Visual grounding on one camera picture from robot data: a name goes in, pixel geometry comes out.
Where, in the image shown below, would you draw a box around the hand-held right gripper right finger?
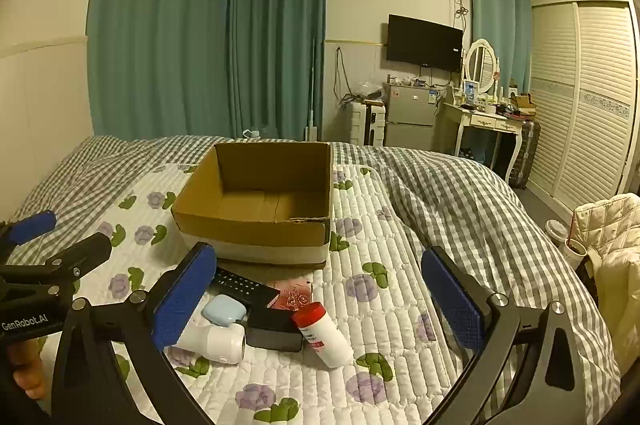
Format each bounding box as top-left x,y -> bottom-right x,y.
420,246 -> 601,425

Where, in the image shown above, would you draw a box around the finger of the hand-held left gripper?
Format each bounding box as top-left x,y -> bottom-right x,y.
0,232 -> 113,304
0,210 -> 58,251

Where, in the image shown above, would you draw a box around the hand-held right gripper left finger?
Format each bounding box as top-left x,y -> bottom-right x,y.
47,242 -> 218,425

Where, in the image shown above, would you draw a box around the light blue earbuds case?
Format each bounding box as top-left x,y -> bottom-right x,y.
201,294 -> 248,326

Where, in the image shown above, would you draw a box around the white box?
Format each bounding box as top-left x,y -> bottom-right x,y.
172,322 -> 247,365

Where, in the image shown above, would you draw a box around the black cylindrical bottle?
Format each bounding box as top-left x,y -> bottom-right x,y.
207,268 -> 281,308

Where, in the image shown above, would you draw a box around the small black box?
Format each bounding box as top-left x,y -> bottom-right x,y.
245,304 -> 304,352

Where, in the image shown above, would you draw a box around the pink patterned packet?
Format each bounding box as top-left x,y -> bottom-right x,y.
267,277 -> 313,312

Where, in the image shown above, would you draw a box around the small red object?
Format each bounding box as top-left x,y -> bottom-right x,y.
291,301 -> 356,368

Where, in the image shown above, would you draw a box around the person's left hand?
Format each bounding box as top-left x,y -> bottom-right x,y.
7,339 -> 49,402

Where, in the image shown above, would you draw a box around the grey checked duvet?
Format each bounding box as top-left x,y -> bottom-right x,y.
0,135 -> 621,425

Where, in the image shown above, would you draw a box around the white trash bin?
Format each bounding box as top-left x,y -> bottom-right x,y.
545,219 -> 571,248

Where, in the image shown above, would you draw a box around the white cup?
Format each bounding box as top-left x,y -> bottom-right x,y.
565,237 -> 588,268

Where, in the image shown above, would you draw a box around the white floral quilted mat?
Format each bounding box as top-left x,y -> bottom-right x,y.
37,162 -> 476,425

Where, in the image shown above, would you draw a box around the white quilted jacket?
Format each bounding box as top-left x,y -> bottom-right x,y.
570,192 -> 640,376

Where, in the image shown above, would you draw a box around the white dressing table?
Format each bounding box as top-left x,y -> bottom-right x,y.
442,100 -> 531,186

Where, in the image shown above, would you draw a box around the small silver fridge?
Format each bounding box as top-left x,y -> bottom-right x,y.
382,82 -> 443,151

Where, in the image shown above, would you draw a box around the white ribbed suitcase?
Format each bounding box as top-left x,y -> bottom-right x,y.
348,100 -> 387,147

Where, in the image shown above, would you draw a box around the small brown cardboard box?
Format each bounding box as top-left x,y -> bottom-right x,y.
510,92 -> 537,116

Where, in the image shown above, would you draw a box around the wide green curtain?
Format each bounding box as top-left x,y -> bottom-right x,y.
87,0 -> 233,141

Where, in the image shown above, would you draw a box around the white mop pole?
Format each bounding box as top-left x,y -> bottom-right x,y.
305,38 -> 321,142

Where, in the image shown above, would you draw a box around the white louvred wardrobe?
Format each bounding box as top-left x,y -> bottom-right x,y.
527,0 -> 640,213

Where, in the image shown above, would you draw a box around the oval white vanity mirror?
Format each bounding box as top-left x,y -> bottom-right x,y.
465,38 -> 501,96

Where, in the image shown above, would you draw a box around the narrow green curtain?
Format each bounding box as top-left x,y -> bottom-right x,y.
227,0 -> 328,141

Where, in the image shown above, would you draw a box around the green curtain beside wardrobe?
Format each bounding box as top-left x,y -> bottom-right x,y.
467,0 -> 533,96

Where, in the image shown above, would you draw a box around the black wall cables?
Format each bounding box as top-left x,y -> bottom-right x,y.
335,46 -> 356,106

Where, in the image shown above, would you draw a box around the black wall television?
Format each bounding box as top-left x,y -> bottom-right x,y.
386,14 -> 464,73

